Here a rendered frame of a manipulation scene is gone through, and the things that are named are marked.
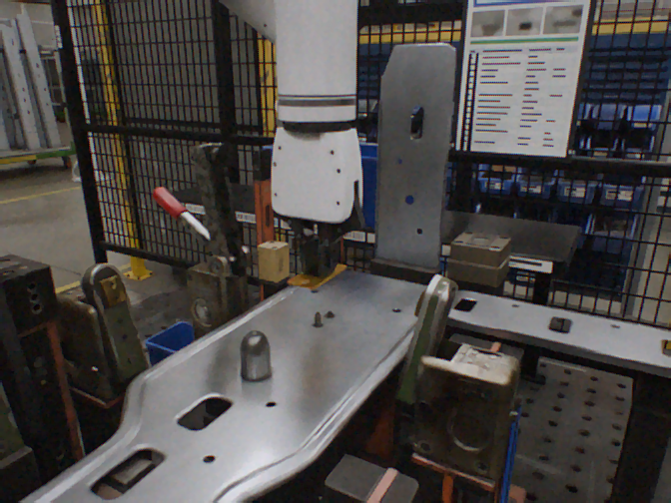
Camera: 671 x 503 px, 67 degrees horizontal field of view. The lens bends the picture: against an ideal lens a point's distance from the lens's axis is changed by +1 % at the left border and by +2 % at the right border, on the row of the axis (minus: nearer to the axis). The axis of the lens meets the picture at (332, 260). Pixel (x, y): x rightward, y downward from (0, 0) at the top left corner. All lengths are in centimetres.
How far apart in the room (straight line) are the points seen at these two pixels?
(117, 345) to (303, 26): 38
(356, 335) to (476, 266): 25
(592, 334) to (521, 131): 48
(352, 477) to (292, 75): 38
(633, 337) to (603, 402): 45
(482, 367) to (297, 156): 29
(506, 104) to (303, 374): 70
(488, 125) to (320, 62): 59
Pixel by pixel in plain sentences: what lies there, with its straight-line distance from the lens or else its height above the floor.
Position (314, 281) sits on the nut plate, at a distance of 59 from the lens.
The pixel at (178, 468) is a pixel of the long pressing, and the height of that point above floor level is 100.
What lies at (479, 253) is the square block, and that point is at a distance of 79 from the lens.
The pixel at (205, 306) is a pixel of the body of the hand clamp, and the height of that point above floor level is 100.
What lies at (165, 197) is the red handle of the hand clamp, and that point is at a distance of 75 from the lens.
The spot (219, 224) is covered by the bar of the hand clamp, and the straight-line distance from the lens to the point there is 67.
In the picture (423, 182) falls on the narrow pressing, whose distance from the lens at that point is 82.
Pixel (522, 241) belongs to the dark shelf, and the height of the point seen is 103.
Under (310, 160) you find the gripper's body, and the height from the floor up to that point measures 121.
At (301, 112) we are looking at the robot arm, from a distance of 54.
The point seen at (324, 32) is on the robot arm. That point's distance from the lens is 54.
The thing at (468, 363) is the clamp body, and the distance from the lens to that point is 50.
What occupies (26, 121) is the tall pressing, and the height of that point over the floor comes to 71.
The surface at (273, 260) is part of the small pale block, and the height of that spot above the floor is 105.
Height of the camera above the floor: 130
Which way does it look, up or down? 20 degrees down
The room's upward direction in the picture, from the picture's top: straight up
